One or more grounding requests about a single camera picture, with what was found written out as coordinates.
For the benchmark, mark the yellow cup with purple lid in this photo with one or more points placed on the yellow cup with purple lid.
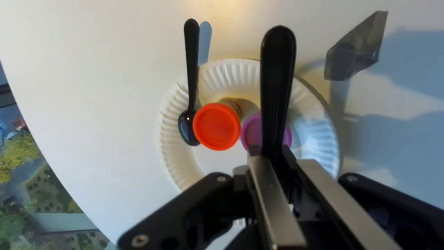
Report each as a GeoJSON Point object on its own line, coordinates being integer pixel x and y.
{"type": "Point", "coordinates": [251, 133]}

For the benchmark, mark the yellow cup with orange lid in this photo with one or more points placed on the yellow cup with orange lid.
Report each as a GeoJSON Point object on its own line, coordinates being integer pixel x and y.
{"type": "Point", "coordinates": [217, 127]}

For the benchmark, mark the black plastic spoon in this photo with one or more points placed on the black plastic spoon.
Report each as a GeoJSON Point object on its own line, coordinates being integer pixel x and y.
{"type": "Point", "coordinates": [192, 70]}

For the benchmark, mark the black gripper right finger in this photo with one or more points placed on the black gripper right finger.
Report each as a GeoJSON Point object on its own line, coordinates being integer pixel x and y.
{"type": "Point", "coordinates": [342, 209]}

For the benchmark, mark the white paper plate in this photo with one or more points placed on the white paper plate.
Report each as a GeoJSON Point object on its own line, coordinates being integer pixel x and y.
{"type": "Point", "coordinates": [314, 134]}

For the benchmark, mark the black plastic knife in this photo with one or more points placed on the black plastic knife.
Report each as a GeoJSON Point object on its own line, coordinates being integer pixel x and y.
{"type": "Point", "coordinates": [278, 84]}

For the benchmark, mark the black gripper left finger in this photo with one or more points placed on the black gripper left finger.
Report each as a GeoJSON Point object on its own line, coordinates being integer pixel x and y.
{"type": "Point", "coordinates": [272, 209]}

